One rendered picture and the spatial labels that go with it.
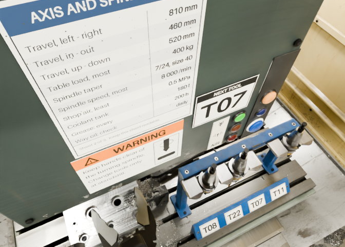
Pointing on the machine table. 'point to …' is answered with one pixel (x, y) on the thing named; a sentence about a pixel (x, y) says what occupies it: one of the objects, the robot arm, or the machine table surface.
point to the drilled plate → (125, 221)
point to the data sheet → (108, 58)
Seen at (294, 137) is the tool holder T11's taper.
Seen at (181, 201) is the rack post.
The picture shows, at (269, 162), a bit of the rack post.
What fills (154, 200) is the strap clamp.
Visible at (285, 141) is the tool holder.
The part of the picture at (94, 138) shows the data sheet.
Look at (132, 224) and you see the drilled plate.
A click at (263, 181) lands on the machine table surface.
